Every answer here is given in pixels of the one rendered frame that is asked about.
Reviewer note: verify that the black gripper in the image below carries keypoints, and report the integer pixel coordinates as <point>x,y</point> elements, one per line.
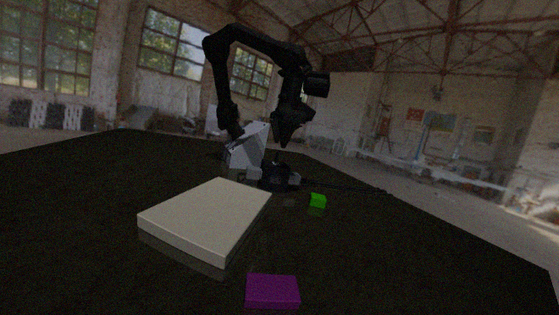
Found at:
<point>285,119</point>

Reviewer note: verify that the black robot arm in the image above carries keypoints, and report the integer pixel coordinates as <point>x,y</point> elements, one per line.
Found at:
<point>287,55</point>

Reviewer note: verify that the beige flat rectangular block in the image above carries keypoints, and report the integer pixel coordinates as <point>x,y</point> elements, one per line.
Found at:
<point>209,221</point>

